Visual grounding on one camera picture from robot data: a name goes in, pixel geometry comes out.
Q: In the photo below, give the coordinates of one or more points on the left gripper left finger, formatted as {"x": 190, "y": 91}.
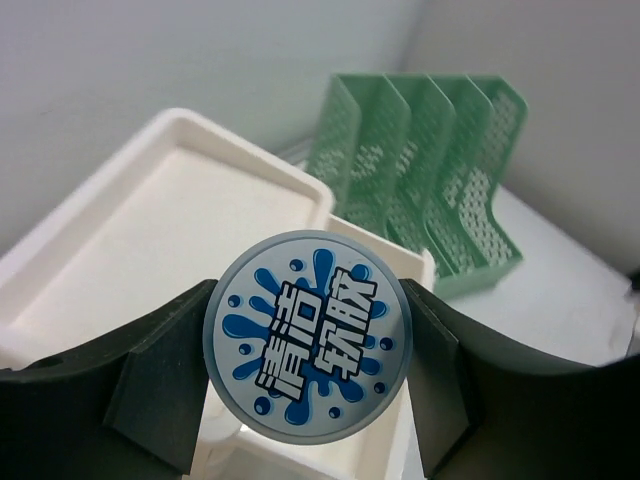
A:
{"x": 125, "y": 405}

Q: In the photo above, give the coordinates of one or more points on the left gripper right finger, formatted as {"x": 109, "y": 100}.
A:
{"x": 486, "y": 406}

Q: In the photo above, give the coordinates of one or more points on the blue cleaning gel jar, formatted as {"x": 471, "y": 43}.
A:
{"x": 310, "y": 335}

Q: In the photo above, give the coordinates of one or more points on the white drawer cabinet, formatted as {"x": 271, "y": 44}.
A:
{"x": 175, "y": 206}

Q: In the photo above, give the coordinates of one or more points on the green file rack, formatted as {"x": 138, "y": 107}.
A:
{"x": 417, "y": 159}

